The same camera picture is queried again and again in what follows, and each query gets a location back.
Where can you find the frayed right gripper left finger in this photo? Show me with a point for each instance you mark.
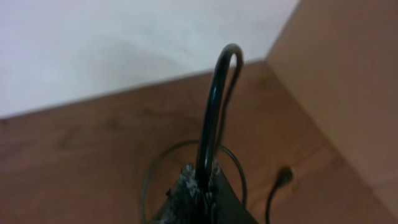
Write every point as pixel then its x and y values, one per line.
pixel 185 203

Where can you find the frayed right gripper right finger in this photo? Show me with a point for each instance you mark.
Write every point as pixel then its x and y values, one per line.
pixel 224 206

